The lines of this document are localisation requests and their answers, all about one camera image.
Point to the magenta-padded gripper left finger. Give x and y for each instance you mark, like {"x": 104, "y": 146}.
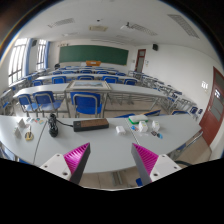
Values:
{"x": 55, "y": 163}

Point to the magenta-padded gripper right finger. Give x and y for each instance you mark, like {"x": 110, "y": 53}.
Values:
{"x": 165, "y": 165}

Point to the small white box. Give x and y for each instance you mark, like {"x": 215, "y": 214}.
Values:
{"x": 155, "y": 126}
{"x": 143, "y": 127}

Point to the green and white pack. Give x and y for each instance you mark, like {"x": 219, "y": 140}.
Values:
{"x": 138, "y": 118}

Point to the black power strip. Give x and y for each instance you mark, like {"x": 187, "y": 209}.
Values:
{"x": 93, "y": 124}

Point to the red-brown door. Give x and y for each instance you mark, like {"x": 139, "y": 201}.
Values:
{"x": 213, "y": 116}

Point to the long grey desk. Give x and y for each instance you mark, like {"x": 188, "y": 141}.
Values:
{"x": 40, "y": 89}
{"x": 133, "y": 88}

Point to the group of blue chairs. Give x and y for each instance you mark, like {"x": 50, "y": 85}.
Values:
{"x": 59, "y": 80}

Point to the framed picture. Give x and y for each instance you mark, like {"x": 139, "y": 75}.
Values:
{"x": 87, "y": 84}

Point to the brown door with window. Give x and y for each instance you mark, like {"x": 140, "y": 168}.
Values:
{"x": 140, "y": 61}

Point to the orange podium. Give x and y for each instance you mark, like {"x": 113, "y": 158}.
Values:
{"x": 93, "y": 63}

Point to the blue curtain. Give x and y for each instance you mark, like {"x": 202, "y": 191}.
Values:
{"x": 28, "y": 56}
{"x": 47, "y": 55}

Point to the narrow window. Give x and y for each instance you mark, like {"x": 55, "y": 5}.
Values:
{"x": 41, "y": 55}

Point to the large window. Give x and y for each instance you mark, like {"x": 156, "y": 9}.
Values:
{"x": 18, "y": 60}

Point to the green chalkboard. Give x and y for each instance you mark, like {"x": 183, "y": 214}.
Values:
{"x": 93, "y": 55}

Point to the group of ceiling lights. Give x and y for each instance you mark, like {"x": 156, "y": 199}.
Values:
{"x": 61, "y": 22}

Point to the ceiling air vent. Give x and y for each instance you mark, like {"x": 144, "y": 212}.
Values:
{"x": 98, "y": 28}

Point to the ceiling projector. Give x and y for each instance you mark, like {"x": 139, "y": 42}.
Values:
{"x": 126, "y": 27}

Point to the black wall speaker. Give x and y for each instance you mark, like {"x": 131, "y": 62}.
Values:
{"x": 155, "y": 47}
{"x": 34, "y": 43}

